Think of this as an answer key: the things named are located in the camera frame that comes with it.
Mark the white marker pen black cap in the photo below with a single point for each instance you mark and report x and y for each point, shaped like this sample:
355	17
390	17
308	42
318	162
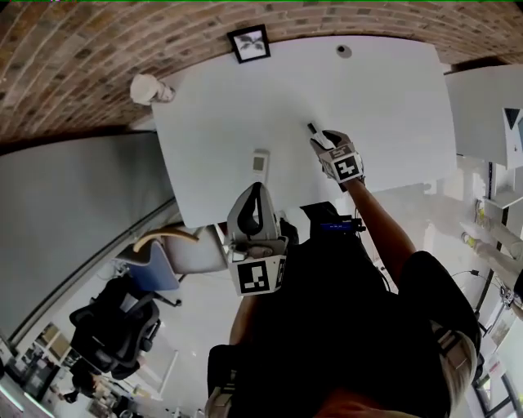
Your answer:
311	127

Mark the chair with wooden armrest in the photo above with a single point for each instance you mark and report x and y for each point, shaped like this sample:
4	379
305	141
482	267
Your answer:
192	249

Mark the black office chair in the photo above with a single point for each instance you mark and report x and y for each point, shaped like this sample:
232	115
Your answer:
110	326

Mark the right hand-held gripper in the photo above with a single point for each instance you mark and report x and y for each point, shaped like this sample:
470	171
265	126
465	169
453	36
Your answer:
345	167

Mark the black waist-mounted device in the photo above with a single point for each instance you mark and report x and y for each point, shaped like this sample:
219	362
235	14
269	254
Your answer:
341	225

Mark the white desk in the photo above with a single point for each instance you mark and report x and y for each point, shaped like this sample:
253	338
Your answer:
367	102

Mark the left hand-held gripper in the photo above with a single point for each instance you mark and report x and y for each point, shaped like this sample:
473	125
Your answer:
253	273

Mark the black picture frame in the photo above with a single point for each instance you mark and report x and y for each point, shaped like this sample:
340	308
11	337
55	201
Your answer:
249	43

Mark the person's black clothed body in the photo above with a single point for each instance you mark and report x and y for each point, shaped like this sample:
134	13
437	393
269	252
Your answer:
335	326

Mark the printed paper cup with lid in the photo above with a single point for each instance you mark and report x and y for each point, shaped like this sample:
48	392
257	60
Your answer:
147	87

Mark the white remote control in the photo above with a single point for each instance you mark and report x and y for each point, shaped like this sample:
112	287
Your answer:
260	165

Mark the person's right forearm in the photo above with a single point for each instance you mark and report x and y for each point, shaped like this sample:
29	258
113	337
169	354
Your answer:
380	228

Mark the blue chair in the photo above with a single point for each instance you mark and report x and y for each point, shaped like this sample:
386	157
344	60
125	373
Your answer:
157	265

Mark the person's left forearm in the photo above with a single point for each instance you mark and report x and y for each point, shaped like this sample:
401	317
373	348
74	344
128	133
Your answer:
243	322

